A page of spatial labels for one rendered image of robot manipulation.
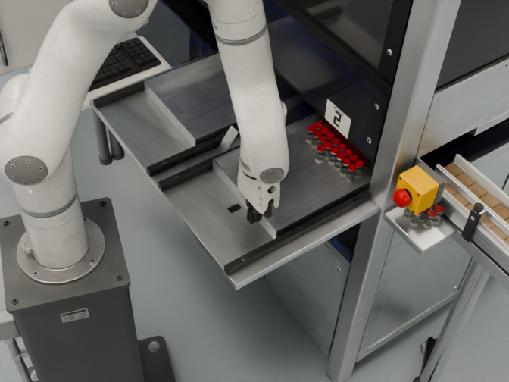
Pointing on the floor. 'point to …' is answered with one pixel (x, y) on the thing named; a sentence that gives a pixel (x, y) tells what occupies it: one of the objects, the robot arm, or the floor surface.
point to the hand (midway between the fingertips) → (254, 214)
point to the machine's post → (391, 169)
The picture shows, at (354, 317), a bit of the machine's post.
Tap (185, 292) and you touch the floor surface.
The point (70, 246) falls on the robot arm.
